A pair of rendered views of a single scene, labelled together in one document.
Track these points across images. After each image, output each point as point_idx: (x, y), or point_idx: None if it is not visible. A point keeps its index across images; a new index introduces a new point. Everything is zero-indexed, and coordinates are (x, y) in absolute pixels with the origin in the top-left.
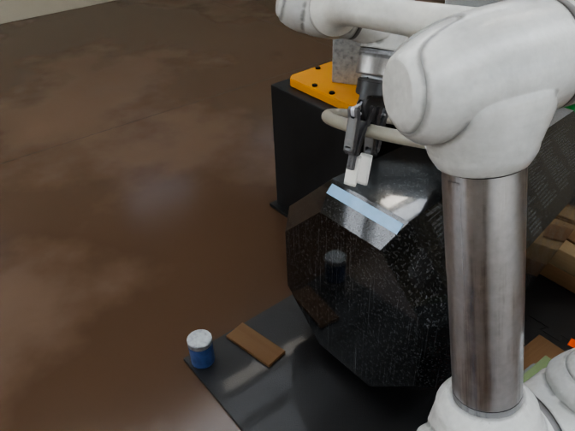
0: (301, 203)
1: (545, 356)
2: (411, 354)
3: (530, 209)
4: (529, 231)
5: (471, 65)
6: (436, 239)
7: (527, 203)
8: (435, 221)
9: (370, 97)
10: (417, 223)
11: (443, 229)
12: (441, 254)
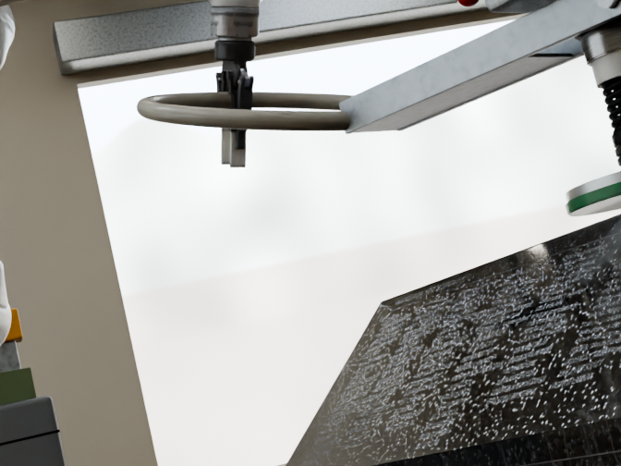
0: None
1: (29, 367)
2: None
3: (466, 386)
4: (420, 431)
5: None
6: (367, 347)
7: (478, 368)
8: (391, 317)
9: (225, 61)
10: (381, 309)
11: (382, 337)
12: (349, 372)
